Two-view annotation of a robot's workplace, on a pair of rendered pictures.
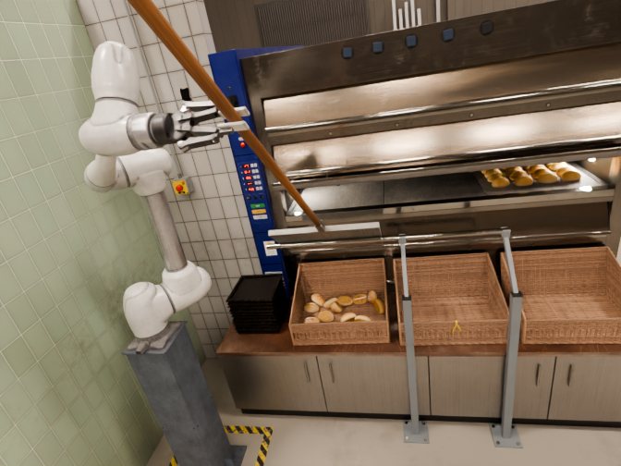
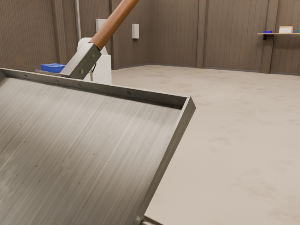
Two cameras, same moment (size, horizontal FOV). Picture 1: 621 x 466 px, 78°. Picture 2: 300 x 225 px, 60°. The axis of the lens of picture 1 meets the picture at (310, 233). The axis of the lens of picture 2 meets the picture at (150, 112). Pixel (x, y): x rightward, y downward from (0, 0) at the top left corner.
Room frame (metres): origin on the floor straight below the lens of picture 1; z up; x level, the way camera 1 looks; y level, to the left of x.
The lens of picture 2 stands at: (2.10, 0.29, 1.38)
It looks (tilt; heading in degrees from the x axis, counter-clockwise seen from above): 16 degrees down; 203
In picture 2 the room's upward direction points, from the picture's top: straight up
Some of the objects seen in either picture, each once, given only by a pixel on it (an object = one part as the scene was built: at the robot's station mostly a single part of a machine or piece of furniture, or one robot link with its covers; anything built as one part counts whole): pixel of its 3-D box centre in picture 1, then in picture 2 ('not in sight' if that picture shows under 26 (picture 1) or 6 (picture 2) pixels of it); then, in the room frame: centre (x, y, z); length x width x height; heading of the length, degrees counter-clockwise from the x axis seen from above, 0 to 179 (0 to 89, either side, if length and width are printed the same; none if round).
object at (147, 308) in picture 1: (145, 306); not in sight; (1.48, 0.79, 1.17); 0.18 x 0.16 x 0.22; 125
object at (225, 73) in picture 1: (295, 185); not in sight; (3.17, 0.05, 1.07); 1.93 x 0.16 x 2.15; 166
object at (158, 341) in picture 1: (151, 334); not in sight; (1.45, 0.80, 1.03); 0.22 x 0.18 x 0.06; 167
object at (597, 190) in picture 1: (434, 204); not in sight; (2.03, -0.74, 1.16); 1.80 x 0.06 x 0.04; 76
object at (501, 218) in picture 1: (435, 228); not in sight; (2.01, -0.73, 1.02); 1.79 x 0.11 x 0.19; 76
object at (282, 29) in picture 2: not in sight; (285, 30); (-8.82, 1.01, 1.63); 0.41 x 0.35 x 0.23; 77
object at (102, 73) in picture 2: not in sight; (93, 65); (-3.44, -3.58, 0.68); 0.70 x 0.63 x 1.37; 167
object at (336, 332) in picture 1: (340, 299); not in sight; (1.90, -0.11, 0.72); 0.56 x 0.49 x 0.28; 77
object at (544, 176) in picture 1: (521, 165); not in sight; (2.29, -1.41, 1.21); 0.61 x 0.48 x 0.06; 166
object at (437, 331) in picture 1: (445, 297); not in sight; (1.74, -0.69, 0.72); 0.56 x 0.49 x 0.28; 77
